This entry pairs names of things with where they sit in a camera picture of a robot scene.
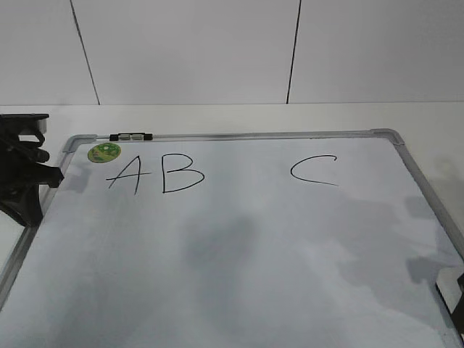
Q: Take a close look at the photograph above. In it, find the black whiteboard hanger clip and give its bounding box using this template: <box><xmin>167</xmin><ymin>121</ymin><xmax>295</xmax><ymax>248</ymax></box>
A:
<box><xmin>109</xmin><ymin>133</ymin><xmax>154</xmax><ymax>142</ymax></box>

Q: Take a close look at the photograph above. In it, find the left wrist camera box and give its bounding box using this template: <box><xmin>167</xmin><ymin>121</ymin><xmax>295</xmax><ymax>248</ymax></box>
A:
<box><xmin>1</xmin><ymin>113</ymin><xmax>49</xmax><ymax>136</ymax></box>

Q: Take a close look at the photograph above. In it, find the round green magnet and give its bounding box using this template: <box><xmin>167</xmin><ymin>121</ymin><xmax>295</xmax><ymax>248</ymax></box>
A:
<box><xmin>88</xmin><ymin>143</ymin><xmax>121</xmax><ymax>163</ymax></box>

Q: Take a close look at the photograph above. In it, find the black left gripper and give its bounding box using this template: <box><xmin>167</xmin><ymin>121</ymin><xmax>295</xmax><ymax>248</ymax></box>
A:
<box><xmin>1</xmin><ymin>129</ymin><xmax>64</xmax><ymax>227</ymax></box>

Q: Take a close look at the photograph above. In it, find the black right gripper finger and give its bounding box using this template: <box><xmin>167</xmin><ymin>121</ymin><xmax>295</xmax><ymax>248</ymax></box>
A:
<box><xmin>457</xmin><ymin>273</ymin><xmax>464</xmax><ymax>298</ymax></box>

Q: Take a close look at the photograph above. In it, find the white whiteboard with grey frame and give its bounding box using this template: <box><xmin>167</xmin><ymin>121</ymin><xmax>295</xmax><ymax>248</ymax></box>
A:
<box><xmin>1</xmin><ymin>130</ymin><xmax>463</xmax><ymax>347</ymax></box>

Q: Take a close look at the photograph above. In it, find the white whiteboard eraser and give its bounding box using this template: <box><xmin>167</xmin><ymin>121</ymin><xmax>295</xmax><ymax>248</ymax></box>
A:
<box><xmin>436</xmin><ymin>266</ymin><xmax>463</xmax><ymax>334</ymax></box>

